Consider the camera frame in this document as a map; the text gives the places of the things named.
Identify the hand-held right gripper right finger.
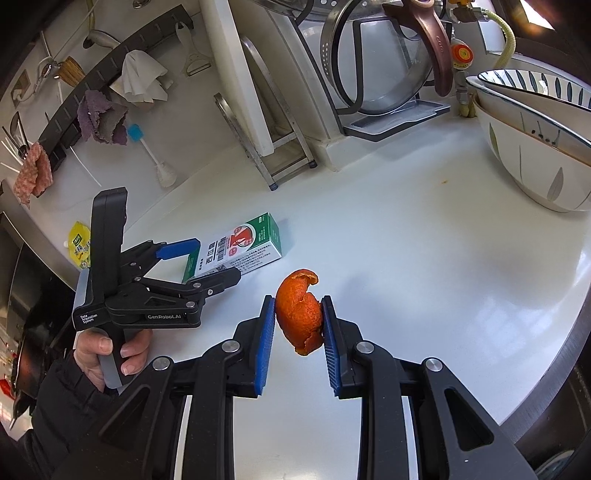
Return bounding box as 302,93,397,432
321,295,539,480

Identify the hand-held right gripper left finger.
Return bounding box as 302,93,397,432
53,294,278,480

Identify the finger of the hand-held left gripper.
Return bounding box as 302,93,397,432
119,237,201,282
107,267,243,311

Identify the orange peel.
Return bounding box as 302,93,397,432
276,269,324,356

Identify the green and white carton box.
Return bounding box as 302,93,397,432
182,212,283,283

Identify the person's left forearm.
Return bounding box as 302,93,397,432
18,353,121,480

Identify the person's left hand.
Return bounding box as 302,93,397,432
74,330,153,393

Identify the yellow sauce pouch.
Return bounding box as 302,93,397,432
64,220,93,271

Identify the white brush with blue sponge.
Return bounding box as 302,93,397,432
126,122,177,188

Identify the pink dish cloth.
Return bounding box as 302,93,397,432
13,143,53,209

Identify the purple dish cloth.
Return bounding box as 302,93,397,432
76,89,129,147

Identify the steel cutting board rack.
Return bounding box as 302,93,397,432
213,34,318,191

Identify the white cloth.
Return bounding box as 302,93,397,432
120,50,169,104

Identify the wooden utensil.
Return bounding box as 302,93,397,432
58,56,88,88

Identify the white peeler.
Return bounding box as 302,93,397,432
178,23,213,77

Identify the white cutting board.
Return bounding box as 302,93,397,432
199,0,274,158

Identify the steel ladle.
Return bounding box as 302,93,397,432
83,28,123,49

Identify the black lid rack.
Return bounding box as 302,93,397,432
323,18,451,141

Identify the perforated steel steamer pot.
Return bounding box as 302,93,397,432
318,9,356,114

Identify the white bowl grey leaf print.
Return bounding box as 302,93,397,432
473,99,591,213

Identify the glass pot lid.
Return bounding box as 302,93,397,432
330,0,451,116

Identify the steel gas pipe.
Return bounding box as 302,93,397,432
455,69,476,118

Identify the orange round valve tag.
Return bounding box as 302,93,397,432
450,41,472,70

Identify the yellow gas valve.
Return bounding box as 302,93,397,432
455,0,490,24

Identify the white cable tie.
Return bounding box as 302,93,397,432
69,148,101,188

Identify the wall socket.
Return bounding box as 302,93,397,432
11,71,35,100

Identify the black wall rail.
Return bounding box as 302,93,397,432
37,7,206,171

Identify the brown pan handle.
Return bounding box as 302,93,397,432
397,0,455,97

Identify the pale yellow gas hose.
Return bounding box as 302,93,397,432
485,9,515,70

